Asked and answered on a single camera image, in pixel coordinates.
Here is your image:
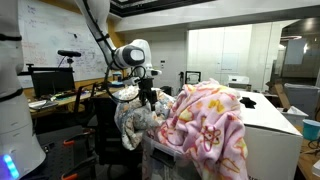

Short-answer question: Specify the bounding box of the black monitor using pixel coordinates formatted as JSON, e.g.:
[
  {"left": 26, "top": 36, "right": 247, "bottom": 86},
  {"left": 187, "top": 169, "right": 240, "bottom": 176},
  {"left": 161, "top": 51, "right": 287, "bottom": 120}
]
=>
[{"left": 28, "top": 64, "right": 75, "bottom": 98}]

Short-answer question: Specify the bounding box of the whiteboard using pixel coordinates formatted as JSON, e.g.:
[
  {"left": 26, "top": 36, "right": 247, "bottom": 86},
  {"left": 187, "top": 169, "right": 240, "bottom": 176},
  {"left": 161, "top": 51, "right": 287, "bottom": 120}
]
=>
[{"left": 18, "top": 0, "right": 107, "bottom": 81}]

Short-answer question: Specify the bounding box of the black mesh office chair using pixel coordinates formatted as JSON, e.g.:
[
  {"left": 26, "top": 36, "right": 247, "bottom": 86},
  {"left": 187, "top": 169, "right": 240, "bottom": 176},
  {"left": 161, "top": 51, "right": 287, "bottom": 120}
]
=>
[{"left": 62, "top": 95, "right": 142, "bottom": 180}]

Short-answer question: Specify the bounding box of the black stereo camera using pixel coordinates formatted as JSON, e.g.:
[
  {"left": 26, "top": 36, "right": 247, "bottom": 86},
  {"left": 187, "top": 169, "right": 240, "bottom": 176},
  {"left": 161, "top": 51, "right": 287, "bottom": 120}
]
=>
[{"left": 57, "top": 50, "right": 81, "bottom": 57}]

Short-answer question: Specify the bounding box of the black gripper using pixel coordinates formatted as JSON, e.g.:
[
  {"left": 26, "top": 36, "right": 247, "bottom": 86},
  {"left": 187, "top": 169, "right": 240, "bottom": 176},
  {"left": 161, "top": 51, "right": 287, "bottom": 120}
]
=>
[{"left": 138, "top": 78, "right": 157, "bottom": 111}]

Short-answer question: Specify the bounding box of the large white box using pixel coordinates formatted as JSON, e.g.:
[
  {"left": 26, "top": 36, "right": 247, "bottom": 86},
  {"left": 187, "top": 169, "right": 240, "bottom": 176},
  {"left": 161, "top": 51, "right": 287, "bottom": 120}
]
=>
[{"left": 239, "top": 91, "right": 303, "bottom": 180}]

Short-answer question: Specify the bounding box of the teal cup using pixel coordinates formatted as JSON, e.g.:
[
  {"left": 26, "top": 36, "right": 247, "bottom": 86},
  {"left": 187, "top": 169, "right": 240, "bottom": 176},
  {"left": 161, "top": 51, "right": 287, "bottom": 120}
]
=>
[{"left": 303, "top": 119, "right": 320, "bottom": 141}]

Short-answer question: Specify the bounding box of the black cloth on box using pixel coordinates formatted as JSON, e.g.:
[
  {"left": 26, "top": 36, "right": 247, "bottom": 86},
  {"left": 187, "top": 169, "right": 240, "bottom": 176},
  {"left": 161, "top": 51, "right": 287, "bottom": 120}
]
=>
[{"left": 240, "top": 97, "right": 256, "bottom": 109}]

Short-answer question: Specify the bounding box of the pink fleece blanket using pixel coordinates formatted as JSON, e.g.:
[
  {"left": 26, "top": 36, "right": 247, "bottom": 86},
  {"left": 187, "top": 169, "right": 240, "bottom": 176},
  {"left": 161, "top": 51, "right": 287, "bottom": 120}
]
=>
[{"left": 147, "top": 79, "right": 248, "bottom": 180}]

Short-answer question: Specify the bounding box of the floral quilted blanket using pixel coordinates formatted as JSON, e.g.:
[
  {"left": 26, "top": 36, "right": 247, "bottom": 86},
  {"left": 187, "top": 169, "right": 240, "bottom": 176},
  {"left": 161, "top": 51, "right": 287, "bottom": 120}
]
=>
[{"left": 114, "top": 86, "right": 175, "bottom": 150}]

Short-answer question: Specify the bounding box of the white printer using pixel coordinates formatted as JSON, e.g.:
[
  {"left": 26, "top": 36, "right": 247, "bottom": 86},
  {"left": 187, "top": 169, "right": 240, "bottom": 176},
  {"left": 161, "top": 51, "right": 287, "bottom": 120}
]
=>
[{"left": 227, "top": 75, "right": 249, "bottom": 89}]

